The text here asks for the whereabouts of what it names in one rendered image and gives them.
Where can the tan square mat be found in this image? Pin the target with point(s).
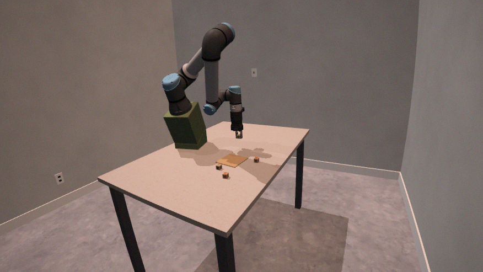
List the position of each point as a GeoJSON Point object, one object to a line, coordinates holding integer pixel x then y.
{"type": "Point", "coordinates": [232, 160]}

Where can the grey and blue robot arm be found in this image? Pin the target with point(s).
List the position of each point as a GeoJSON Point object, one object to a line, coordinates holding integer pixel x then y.
{"type": "Point", "coordinates": [214, 42]}

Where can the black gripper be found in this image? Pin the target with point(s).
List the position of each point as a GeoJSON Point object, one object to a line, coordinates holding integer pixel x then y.
{"type": "Point", "coordinates": [236, 119]}

